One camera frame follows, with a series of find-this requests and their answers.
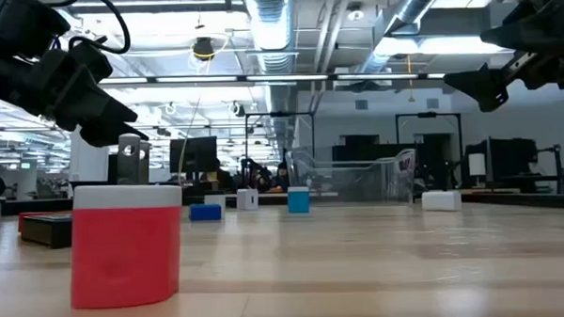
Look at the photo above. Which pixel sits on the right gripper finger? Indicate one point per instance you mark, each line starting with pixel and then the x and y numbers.
pixel 541 27
pixel 484 88

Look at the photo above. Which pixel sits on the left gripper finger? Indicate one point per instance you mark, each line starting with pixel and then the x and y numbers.
pixel 114 135
pixel 97 106

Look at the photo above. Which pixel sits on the plain white box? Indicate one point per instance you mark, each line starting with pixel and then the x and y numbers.
pixel 215 199

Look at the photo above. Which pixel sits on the dark blue box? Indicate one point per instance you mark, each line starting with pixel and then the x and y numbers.
pixel 205 213

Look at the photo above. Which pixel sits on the white rounded box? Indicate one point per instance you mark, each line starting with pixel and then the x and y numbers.
pixel 441 201

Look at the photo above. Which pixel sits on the pink box with white top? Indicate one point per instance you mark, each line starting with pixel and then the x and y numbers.
pixel 125 258

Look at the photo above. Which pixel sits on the cyan box with white top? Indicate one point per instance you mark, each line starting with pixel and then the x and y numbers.
pixel 298 201

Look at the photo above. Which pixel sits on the background red black robot arm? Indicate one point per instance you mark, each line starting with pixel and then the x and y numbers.
pixel 253 172

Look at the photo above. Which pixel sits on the white building pillar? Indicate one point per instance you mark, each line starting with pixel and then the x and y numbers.
pixel 89 160

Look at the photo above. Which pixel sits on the grey metal block with hole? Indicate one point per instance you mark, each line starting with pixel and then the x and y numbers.
pixel 129 171

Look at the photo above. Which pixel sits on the black equipment rack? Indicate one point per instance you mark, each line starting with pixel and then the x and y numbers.
pixel 508 160

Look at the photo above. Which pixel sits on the white cylinder lamp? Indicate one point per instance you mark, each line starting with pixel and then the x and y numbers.
pixel 476 164

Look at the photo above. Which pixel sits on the black computer monitor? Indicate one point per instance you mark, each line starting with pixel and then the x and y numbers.
pixel 192 154

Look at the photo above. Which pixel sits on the black flat box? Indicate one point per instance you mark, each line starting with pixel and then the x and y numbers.
pixel 47 232

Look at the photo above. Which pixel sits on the person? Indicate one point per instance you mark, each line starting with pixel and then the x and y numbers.
pixel 281 177
pixel 225 180

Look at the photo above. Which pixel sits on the white cube with slot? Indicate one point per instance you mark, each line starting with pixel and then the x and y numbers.
pixel 247 200

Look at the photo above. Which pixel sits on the clear plastic bin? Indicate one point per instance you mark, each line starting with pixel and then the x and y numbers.
pixel 358 184

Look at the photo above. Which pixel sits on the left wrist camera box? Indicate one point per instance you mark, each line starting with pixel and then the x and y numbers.
pixel 90 59

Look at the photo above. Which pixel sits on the black rig frame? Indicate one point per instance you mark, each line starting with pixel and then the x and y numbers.
pixel 426 114

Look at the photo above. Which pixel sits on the silver slanted ceiling duct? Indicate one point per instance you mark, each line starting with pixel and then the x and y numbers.
pixel 413 3

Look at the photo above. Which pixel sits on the black aluminium table frame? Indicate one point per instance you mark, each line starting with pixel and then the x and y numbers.
pixel 523 201

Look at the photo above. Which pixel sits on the silver spiral ceiling duct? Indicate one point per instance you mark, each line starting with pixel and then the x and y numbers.
pixel 270 27

